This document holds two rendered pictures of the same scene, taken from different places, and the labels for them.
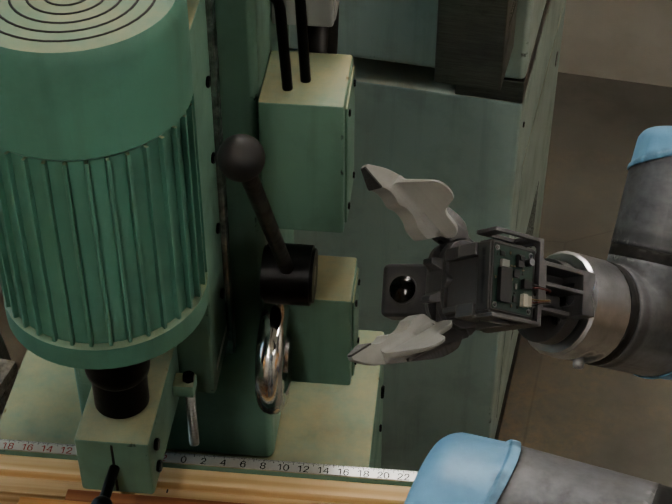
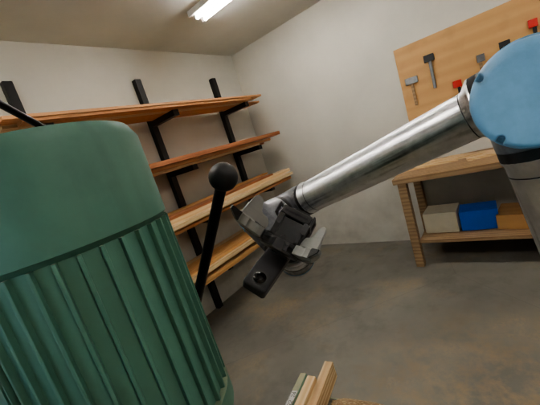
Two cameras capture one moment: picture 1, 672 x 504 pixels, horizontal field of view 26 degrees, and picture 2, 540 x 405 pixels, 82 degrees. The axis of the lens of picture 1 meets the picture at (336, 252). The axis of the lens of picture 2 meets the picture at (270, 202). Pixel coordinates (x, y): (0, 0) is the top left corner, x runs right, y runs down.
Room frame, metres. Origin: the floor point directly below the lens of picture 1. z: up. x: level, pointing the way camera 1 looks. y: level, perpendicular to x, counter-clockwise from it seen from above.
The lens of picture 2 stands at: (0.65, 0.38, 1.44)
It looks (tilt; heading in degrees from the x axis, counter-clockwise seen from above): 10 degrees down; 295
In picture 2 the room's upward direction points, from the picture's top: 18 degrees counter-clockwise
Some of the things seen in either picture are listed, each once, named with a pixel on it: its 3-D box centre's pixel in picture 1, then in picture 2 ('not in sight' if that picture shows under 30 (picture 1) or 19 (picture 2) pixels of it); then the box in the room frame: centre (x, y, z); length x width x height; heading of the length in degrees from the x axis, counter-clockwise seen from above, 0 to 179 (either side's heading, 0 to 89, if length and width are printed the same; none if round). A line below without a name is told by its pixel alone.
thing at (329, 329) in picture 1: (313, 319); not in sight; (1.11, 0.02, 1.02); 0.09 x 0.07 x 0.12; 84
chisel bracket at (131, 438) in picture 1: (133, 418); not in sight; (0.97, 0.20, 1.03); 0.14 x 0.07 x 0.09; 174
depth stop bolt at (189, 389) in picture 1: (186, 408); not in sight; (1.00, 0.15, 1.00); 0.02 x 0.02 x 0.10; 84
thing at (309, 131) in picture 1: (309, 142); not in sight; (1.14, 0.03, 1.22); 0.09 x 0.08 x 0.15; 174
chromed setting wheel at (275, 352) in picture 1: (275, 353); not in sight; (1.06, 0.06, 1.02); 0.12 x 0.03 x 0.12; 174
